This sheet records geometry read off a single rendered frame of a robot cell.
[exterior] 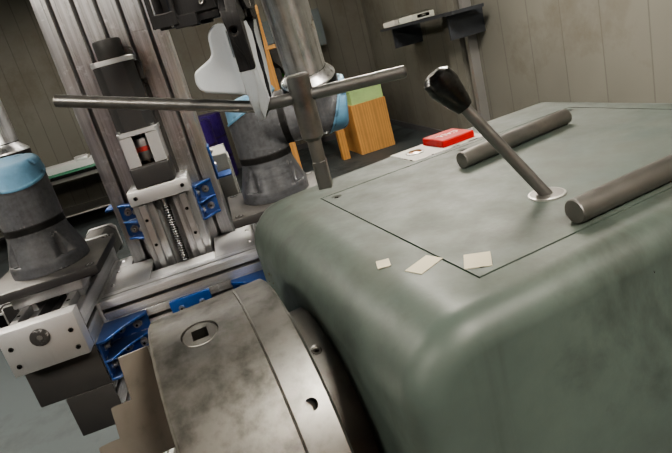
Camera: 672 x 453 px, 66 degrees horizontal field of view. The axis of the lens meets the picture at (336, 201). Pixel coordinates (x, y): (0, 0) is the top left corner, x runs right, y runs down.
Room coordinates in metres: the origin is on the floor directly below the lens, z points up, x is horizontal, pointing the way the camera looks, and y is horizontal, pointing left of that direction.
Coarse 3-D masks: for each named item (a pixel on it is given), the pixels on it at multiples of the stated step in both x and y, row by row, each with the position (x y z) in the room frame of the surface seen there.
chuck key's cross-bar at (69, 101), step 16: (352, 80) 0.49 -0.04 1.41; (368, 80) 0.49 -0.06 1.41; (384, 80) 0.49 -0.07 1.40; (64, 96) 0.52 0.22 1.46; (80, 96) 0.52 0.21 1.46; (96, 96) 0.52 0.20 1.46; (112, 96) 0.52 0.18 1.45; (288, 96) 0.50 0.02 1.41; (320, 96) 0.50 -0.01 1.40; (240, 112) 0.51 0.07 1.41
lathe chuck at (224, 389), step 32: (160, 320) 0.48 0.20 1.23; (192, 320) 0.45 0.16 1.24; (224, 320) 0.44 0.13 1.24; (160, 352) 0.41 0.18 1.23; (192, 352) 0.41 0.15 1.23; (224, 352) 0.40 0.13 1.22; (256, 352) 0.40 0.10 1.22; (160, 384) 0.38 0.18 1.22; (192, 384) 0.38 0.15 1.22; (224, 384) 0.38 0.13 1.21; (256, 384) 0.37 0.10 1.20; (192, 416) 0.36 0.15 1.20; (224, 416) 0.35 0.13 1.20; (256, 416) 0.35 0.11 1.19; (288, 416) 0.36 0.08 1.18; (192, 448) 0.34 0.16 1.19; (224, 448) 0.34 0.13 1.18; (256, 448) 0.34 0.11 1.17; (288, 448) 0.34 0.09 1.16
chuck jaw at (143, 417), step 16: (144, 352) 0.49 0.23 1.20; (128, 368) 0.48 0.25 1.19; (144, 368) 0.48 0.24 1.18; (128, 384) 0.47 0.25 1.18; (144, 384) 0.47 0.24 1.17; (144, 400) 0.46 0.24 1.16; (160, 400) 0.47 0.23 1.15; (128, 416) 0.45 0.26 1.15; (144, 416) 0.46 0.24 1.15; (160, 416) 0.46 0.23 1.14; (128, 432) 0.45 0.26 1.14; (144, 432) 0.45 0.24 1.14; (160, 432) 0.45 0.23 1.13; (112, 448) 0.44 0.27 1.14; (128, 448) 0.44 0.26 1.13; (144, 448) 0.44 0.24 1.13; (160, 448) 0.44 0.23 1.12
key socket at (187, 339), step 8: (192, 328) 0.44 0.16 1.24; (200, 328) 0.44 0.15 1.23; (208, 328) 0.44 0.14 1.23; (216, 328) 0.43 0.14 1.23; (184, 336) 0.43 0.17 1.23; (192, 336) 0.44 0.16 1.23; (200, 336) 0.44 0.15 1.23; (208, 336) 0.42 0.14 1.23; (184, 344) 0.42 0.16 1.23; (192, 344) 0.42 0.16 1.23; (200, 344) 0.42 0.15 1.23
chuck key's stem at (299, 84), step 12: (300, 72) 0.51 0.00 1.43; (288, 84) 0.50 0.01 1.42; (300, 84) 0.49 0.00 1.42; (300, 96) 0.49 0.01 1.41; (300, 108) 0.49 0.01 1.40; (312, 108) 0.50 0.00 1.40; (300, 120) 0.50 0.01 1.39; (312, 120) 0.50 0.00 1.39; (300, 132) 0.50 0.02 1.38; (312, 132) 0.50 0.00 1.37; (312, 144) 0.50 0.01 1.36; (312, 156) 0.50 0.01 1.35; (324, 156) 0.50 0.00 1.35; (324, 168) 0.50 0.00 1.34; (324, 180) 0.50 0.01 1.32
